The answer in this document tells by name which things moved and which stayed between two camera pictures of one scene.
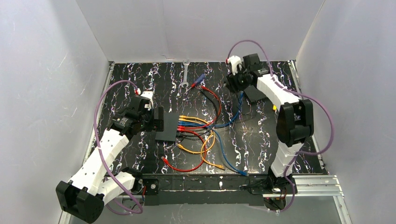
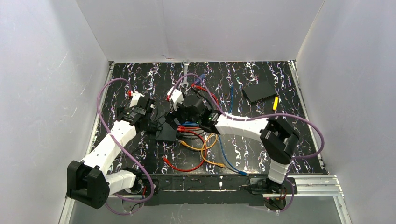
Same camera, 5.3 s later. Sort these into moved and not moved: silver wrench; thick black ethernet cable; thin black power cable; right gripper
Moved: thin black power cable; thick black ethernet cable; right gripper
Not moved: silver wrench
